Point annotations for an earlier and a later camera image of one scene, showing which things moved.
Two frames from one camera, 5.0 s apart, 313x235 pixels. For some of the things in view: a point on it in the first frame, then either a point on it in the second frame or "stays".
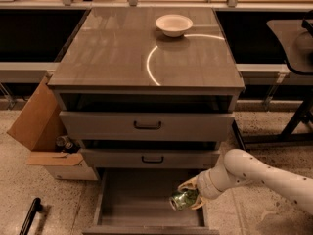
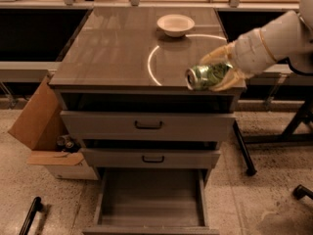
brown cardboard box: [37, 126] stays
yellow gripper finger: [189, 184] → [226, 54]
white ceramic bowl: [173, 24] stays
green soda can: [183, 199] → [204, 76]
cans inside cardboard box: [66, 144] stays
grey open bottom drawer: [136, 202] stays
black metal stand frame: [288, 135] stays
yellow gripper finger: [200, 203] → [235, 78]
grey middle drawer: [150, 159] stays
